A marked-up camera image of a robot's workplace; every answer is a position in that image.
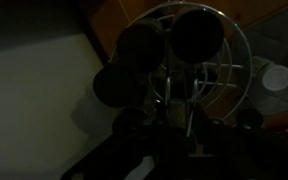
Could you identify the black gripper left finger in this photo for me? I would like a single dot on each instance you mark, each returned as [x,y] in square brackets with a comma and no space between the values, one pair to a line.
[125,149]

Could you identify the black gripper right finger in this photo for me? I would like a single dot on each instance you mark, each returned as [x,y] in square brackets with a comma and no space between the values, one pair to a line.
[247,151]

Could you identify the white spice bottle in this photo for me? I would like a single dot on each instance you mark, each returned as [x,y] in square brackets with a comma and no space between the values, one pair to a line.
[268,78]

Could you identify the black lidded spice jar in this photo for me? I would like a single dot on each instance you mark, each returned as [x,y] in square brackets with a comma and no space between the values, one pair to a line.
[115,87]
[196,35]
[141,46]

